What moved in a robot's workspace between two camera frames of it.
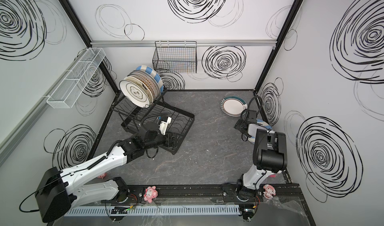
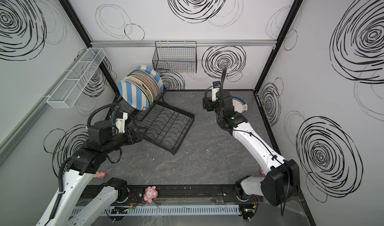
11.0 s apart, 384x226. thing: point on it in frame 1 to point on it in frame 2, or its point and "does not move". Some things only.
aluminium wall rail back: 183,43 does not move
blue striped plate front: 150,70 does not move
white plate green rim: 233,105 does not move
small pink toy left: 102,176 does not move
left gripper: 173,138 to 133,135
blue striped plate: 252,139 to 133,95
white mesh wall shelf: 70,89 does not move
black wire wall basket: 175,57 does not move
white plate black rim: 134,93 to 138,82
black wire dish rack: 132,114 does not move
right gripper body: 241,126 to 208,103
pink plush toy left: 150,193 does not move
